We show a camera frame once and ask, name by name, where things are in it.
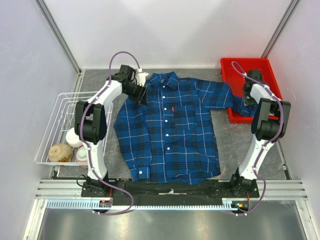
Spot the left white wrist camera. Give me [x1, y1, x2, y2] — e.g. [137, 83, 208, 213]
[136, 68, 149, 87]

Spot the beige ceramic bowl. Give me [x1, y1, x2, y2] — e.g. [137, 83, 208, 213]
[48, 143, 73, 163]

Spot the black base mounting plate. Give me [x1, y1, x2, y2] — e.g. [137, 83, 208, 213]
[77, 179, 260, 205]

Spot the blue plaid shirt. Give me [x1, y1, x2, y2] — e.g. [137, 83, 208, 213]
[113, 72, 256, 185]

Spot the red plastic bin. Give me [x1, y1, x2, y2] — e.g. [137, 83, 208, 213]
[220, 57, 289, 124]

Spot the white ceramic bowl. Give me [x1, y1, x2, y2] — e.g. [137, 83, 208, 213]
[65, 127, 83, 148]

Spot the white wire dish rack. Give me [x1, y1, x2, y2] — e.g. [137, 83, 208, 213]
[34, 91, 114, 167]

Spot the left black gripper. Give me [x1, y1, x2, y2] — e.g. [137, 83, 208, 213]
[123, 82, 149, 107]

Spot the pink patterned ceramic bowl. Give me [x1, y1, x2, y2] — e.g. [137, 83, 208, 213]
[75, 146, 88, 169]

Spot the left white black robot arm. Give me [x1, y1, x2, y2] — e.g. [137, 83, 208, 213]
[74, 65, 149, 197]

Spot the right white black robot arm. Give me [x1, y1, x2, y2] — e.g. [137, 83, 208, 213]
[229, 69, 291, 197]

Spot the aluminium slotted rail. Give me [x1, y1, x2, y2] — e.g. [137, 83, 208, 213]
[46, 199, 238, 211]

